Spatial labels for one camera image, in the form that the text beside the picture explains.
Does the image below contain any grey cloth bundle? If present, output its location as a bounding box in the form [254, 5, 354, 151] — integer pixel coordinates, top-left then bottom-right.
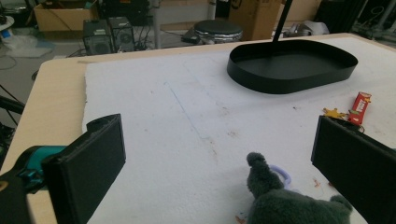
[290, 20, 331, 37]

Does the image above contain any clear plastic sheet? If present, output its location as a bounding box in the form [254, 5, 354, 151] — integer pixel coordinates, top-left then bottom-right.
[4, 34, 57, 59]

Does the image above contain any yellow star keychain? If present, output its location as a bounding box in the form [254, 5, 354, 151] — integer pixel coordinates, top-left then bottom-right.
[321, 107, 348, 120]

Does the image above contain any grey plush toy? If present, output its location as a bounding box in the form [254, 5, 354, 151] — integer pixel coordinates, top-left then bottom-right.
[246, 151, 354, 224]

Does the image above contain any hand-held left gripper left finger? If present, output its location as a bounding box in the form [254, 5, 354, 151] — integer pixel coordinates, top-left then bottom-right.
[41, 113, 127, 224]

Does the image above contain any round black stool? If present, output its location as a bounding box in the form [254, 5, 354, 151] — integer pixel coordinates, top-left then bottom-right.
[193, 19, 244, 45]

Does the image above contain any black stand pole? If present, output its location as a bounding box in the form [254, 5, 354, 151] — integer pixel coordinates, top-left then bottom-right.
[272, 0, 294, 43]

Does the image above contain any open cardboard box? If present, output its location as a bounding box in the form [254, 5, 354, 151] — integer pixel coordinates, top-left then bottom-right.
[33, 0, 100, 32]

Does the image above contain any white foam sheet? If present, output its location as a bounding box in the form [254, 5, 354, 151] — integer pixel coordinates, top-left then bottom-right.
[81, 36, 396, 224]

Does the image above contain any red snack packet keychain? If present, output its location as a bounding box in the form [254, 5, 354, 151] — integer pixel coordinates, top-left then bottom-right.
[346, 91, 373, 126]

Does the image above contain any black power adapter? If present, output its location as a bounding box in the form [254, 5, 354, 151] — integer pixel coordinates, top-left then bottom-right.
[181, 28, 202, 45]

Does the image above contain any black oval tray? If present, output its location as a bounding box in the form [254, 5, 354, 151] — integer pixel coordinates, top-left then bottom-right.
[226, 38, 359, 95]

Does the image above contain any purple plastic ring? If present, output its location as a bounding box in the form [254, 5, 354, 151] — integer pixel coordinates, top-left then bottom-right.
[269, 164, 293, 190]

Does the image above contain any tall cardboard box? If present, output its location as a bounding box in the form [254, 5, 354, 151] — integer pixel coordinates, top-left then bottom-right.
[228, 0, 283, 41]

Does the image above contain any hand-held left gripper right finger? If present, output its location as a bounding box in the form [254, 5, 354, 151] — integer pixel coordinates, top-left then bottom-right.
[310, 115, 396, 224]

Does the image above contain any black tripod leg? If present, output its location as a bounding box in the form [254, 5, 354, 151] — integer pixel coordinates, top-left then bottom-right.
[0, 94, 26, 116]

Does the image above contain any black speaker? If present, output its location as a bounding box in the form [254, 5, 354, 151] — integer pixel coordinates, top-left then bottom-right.
[107, 16, 136, 53]
[82, 19, 113, 56]

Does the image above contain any white table leg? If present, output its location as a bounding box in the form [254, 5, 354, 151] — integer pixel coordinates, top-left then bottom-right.
[148, 0, 163, 50]

